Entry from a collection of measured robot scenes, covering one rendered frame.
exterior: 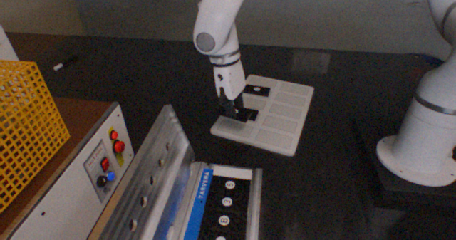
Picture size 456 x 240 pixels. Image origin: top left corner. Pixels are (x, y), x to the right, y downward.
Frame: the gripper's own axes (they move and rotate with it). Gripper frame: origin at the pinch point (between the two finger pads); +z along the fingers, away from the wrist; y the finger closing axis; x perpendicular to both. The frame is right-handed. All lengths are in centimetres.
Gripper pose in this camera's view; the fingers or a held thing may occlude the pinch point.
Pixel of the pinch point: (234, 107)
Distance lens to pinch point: 82.5
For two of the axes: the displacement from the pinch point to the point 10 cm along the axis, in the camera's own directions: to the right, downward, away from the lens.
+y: 4.4, -5.5, 7.1
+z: 1.8, 8.3, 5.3
